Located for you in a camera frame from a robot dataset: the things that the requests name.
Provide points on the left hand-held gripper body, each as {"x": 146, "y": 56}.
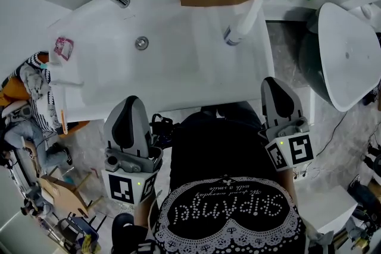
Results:
{"x": 125, "y": 184}

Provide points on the white packet with orange strip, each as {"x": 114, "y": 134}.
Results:
{"x": 63, "y": 122}

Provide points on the white cabinet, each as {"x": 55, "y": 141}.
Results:
{"x": 324, "y": 208}

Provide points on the white oval soap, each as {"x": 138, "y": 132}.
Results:
{"x": 367, "y": 12}

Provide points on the wooden chair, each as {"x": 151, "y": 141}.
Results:
{"x": 65, "y": 193}

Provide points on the metal sink drain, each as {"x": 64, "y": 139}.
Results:
{"x": 142, "y": 43}

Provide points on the black waist pack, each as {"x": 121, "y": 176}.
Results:
{"x": 162, "y": 131}

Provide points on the grey crumpled clothing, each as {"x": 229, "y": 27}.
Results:
{"x": 34, "y": 83}

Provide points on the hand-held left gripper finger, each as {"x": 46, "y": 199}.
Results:
{"x": 119, "y": 128}
{"x": 140, "y": 134}

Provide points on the person's right forearm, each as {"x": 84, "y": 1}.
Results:
{"x": 290, "y": 190}

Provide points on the small red bracket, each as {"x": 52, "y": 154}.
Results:
{"x": 94, "y": 173}

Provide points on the white spray bottle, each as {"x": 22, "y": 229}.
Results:
{"x": 241, "y": 29}

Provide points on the grey cloth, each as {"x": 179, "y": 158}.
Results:
{"x": 320, "y": 242}

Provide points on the white tube with teal cap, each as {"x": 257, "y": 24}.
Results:
{"x": 52, "y": 65}

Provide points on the orange sofa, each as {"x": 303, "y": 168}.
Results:
{"x": 12, "y": 92}

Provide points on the blue basket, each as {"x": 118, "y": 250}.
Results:
{"x": 80, "y": 232}

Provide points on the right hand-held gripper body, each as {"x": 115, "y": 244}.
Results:
{"x": 297, "y": 151}

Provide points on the white freestanding bathtub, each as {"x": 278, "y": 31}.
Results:
{"x": 348, "y": 56}

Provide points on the white vanity table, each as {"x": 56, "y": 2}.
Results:
{"x": 184, "y": 68}

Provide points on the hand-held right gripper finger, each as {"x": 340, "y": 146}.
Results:
{"x": 272, "y": 104}
{"x": 290, "y": 110}

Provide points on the person's left forearm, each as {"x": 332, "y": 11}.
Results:
{"x": 144, "y": 211}

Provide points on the pink packet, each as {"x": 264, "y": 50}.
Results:
{"x": 63, "y": 49}

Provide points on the person's black printed shirt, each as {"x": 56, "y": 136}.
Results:
{"x": 220, "y": 157}

